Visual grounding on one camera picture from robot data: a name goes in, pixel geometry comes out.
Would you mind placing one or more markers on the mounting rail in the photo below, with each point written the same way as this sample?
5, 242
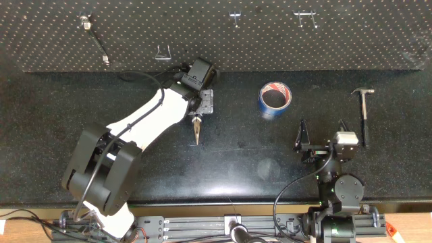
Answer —
195, 226

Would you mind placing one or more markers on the wrench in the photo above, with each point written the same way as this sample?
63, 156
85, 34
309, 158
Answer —
96, 41

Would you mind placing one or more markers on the hammer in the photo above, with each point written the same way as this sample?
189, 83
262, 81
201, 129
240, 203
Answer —
364, 108

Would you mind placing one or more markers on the black pegboard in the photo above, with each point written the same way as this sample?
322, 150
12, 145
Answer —
270, 47

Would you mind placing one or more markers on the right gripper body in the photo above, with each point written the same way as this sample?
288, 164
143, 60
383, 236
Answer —
317, 152

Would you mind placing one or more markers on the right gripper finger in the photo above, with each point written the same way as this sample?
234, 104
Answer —
343, 127
302, 138

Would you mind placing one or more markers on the metal hook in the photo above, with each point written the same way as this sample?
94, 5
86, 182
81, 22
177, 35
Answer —
84, 15
163, 58
235, 15
305, 13

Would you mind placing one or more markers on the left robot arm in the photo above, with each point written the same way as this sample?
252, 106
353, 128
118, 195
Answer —
162, 113

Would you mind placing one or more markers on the roll of blue tape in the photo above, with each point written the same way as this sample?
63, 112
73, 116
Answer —
266, 107

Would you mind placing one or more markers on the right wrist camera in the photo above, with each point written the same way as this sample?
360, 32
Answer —
346, 140

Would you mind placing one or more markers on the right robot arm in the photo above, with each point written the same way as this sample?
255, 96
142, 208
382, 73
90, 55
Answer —
341, 192

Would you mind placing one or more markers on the pliers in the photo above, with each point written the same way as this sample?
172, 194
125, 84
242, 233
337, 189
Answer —
197, 131

